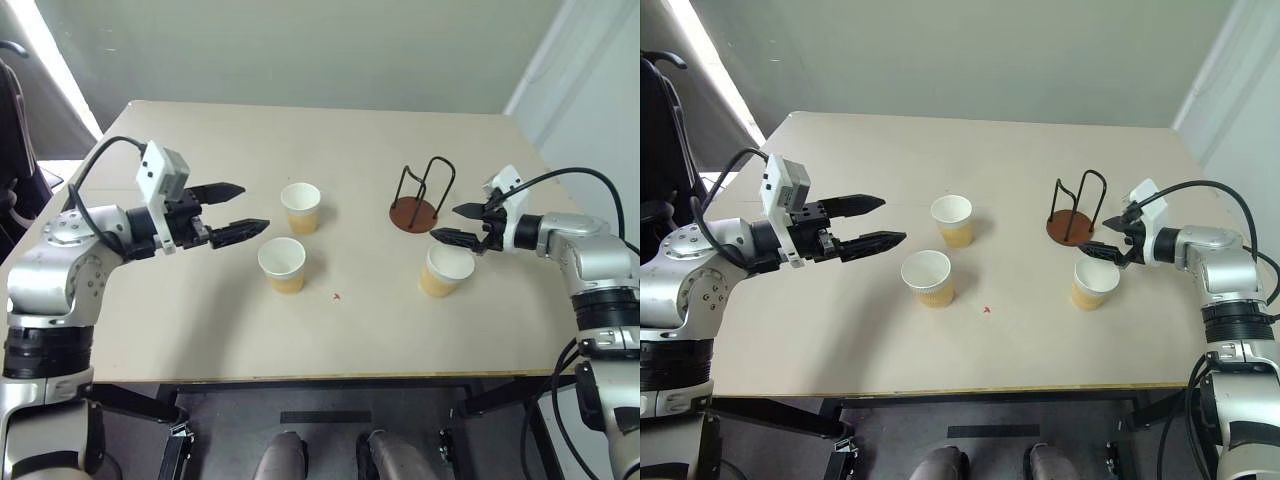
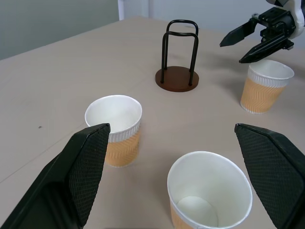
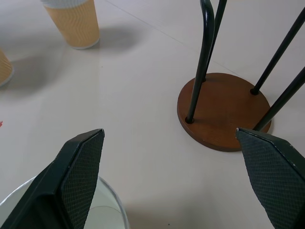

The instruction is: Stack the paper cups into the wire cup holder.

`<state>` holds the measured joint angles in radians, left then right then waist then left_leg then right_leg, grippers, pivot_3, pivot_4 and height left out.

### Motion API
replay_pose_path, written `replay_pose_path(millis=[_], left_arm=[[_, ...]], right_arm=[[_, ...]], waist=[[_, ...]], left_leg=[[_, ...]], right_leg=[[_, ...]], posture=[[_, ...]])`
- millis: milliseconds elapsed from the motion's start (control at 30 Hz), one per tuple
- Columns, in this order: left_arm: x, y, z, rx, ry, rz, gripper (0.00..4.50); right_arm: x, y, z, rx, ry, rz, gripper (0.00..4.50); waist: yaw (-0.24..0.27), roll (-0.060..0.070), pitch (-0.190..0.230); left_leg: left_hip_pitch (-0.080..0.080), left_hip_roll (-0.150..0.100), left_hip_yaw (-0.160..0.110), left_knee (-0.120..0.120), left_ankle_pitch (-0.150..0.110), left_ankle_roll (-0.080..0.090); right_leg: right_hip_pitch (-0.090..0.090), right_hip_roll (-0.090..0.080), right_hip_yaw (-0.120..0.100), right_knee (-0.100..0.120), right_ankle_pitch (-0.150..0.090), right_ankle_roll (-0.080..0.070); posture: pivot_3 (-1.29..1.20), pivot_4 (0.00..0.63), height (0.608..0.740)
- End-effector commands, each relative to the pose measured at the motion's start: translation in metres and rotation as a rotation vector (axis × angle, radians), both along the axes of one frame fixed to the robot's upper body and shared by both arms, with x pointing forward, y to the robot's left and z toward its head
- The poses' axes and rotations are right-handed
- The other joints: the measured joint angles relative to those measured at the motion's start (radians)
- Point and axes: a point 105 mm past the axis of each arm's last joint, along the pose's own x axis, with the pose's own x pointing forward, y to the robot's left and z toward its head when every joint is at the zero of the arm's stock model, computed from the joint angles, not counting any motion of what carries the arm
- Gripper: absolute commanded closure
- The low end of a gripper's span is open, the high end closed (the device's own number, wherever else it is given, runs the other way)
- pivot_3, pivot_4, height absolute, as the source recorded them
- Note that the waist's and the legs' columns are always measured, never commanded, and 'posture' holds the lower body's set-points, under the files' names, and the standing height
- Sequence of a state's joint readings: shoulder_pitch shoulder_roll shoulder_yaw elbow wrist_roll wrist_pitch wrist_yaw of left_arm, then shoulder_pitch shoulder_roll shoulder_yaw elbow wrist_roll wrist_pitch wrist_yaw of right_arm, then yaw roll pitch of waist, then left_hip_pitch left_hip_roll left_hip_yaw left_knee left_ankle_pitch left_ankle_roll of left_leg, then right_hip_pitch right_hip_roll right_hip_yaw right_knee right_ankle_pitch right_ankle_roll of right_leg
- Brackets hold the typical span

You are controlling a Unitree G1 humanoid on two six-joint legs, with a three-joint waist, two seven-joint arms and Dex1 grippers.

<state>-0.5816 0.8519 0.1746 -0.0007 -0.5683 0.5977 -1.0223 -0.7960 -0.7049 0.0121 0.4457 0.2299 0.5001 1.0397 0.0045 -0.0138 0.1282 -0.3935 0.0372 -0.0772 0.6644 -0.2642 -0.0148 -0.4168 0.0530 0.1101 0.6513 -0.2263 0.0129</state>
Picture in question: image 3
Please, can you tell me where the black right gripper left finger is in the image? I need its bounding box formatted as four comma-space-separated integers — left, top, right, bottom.
0, 128, 105, 229

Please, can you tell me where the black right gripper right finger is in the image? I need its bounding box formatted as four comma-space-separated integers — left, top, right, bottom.
235, 127, 305, 229

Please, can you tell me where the tan ribbed paper cup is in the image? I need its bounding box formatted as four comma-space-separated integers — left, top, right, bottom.
0, 47, 14, 88
0, 176, 131, 229

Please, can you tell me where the white paper cup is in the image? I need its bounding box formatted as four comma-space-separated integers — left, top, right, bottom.
40, 0, 100, 50

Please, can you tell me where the brown round cup holder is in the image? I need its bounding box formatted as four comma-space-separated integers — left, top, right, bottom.
176, 0, 305, 153

